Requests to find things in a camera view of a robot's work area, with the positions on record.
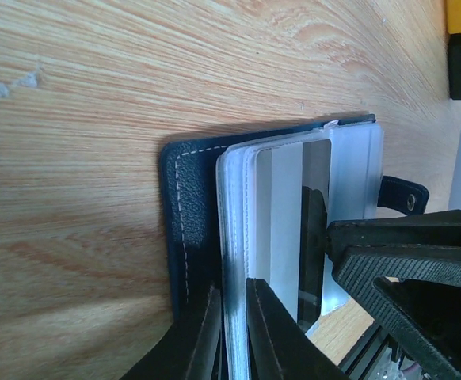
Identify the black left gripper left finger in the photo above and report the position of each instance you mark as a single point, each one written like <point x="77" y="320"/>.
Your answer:
<point x="191" y="348"/>

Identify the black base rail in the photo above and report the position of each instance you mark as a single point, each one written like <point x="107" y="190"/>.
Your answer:
<point x="376" y="355"/>

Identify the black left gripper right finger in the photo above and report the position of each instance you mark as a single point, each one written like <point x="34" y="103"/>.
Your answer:
<point x="279" y="348"/>

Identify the blue leather card holder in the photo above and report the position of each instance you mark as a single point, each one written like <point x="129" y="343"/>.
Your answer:
<point x="206" y="187"/>

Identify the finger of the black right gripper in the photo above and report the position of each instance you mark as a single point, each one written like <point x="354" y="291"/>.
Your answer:
<point x="414" y="293"/>
<point x="439" y="228"/>

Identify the black magnetic stripe card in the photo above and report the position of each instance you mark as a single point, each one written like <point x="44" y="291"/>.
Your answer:
<point x="290" y="187"/>

